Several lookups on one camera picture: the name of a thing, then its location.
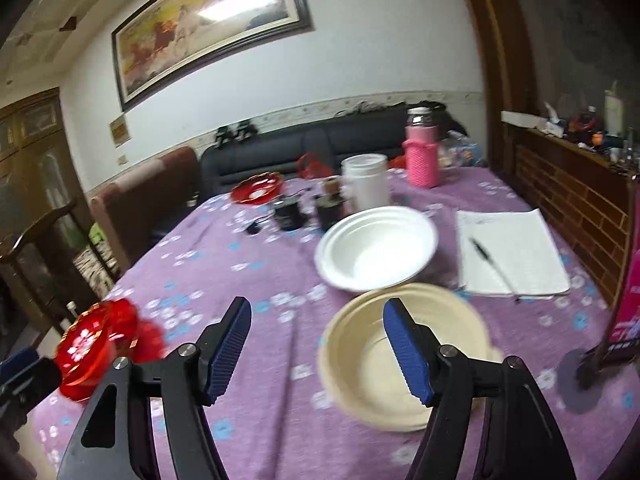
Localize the red wedding glass plate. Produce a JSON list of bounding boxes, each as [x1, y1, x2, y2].
[[54, 298, 166, 402]]

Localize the beige disposable bowl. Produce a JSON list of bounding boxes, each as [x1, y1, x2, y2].
[[318, 283, 503, 432]]

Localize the dark wooden chair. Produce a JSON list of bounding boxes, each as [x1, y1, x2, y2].
[[1, 198, 120, 335]]

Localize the purple floral tablecloth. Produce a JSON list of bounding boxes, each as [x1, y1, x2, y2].
[[27, 164, 640, 480]]

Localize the black ballpoint pen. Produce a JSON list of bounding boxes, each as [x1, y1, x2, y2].
[[471, 238, 521, 304]]

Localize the white paper notebook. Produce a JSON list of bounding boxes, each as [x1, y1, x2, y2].
[[457, 209, 570, 297]]

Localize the brown pink armchair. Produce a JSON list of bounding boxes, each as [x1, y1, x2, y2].
[[90, 146, 200, 272]]

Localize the wooden glass cabinet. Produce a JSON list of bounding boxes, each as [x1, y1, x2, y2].
[[1, 88, 93, 238]]

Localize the white bowl stack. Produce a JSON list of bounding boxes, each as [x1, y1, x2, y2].
[[314, 206, 438, 292]]

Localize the brown wooden sideboard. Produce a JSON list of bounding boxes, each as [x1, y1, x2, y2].
[[503, 124, 632, 306]]

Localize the small black clip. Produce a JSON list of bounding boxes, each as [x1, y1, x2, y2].
[[245, 221, 262, 235]]

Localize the black jar with cork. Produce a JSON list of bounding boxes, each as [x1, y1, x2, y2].
[[314, 177, 345, 232]]

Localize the white plastic jar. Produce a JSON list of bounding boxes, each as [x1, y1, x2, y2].
[[341, 153, 390, 212]]

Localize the black jar left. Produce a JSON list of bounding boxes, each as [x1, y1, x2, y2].
[[272, 194, 308, 232]]

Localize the small red plate far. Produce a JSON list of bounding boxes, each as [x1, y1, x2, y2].
[[230, 171, 284, 206]]

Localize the pink sleeved thermos bottle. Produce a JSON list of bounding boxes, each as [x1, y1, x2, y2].
[[402, 106, 439, 188]]

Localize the black leather sofa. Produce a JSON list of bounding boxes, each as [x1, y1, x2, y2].
[[198, 103, 412, 202]]

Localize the framed horse painting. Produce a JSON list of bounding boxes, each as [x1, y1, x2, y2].
[[112, 0, 311, 112]]

